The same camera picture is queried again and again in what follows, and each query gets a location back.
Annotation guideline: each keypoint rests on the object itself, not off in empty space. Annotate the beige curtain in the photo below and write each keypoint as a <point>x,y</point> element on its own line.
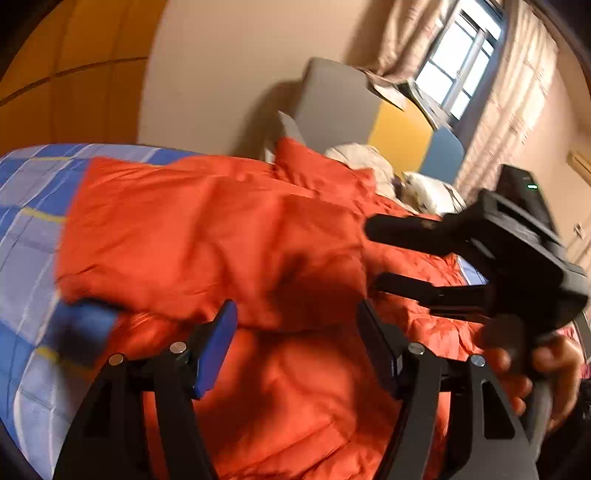
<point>517,101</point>
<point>406,41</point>

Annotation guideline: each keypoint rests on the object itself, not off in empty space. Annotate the orange puffer jacket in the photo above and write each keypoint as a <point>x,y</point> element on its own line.
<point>207,230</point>

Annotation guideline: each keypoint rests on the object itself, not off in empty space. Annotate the white patterned pillow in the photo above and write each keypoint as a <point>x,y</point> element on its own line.
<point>429,190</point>

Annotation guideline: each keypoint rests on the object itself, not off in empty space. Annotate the window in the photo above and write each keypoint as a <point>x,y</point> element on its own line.
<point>455,50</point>

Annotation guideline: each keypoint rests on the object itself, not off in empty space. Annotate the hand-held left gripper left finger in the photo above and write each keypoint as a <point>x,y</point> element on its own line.
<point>216,353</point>

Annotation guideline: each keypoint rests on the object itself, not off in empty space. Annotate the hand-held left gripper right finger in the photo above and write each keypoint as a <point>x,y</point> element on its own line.
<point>384,353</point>

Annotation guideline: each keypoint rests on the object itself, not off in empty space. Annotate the cream quilted jacket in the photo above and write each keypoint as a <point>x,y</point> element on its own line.
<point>364,159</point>

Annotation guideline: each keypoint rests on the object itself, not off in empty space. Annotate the person's right hand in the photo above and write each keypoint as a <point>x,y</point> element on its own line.
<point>561,369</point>

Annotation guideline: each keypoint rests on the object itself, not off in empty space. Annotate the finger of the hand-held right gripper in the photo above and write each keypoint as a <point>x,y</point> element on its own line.
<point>406,233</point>
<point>434,295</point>

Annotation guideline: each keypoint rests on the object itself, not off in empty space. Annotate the grey yellow blue headboard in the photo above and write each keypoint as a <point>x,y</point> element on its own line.
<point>337,106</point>

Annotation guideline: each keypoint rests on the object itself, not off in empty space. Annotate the wall air conditioner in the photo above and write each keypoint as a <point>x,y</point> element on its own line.
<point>581,161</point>

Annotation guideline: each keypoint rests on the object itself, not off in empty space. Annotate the wooden wardrobe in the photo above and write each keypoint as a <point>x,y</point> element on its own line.
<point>69,92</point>

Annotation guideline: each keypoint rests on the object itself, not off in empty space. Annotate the white wall socket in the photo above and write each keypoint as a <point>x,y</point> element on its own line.
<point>578,230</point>

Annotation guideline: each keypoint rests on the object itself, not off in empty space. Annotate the blue plaid bed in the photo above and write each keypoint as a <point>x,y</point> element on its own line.
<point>27,240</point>

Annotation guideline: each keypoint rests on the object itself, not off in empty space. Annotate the grey pillow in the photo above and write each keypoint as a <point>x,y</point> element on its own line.
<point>291,130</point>

